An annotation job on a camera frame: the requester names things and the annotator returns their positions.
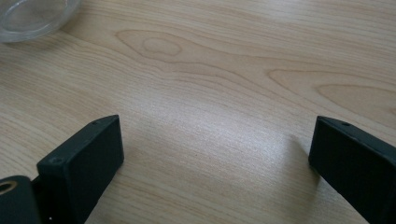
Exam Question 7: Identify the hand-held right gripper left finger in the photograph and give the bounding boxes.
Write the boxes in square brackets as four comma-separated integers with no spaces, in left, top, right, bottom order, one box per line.
[32,114,125,224]

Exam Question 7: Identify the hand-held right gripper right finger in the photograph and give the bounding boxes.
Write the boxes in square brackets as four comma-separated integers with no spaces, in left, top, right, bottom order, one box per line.
[308,115,396,224]

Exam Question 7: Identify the clear glass bowl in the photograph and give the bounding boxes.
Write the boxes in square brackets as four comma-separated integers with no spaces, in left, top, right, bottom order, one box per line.
[0,0,82,44]

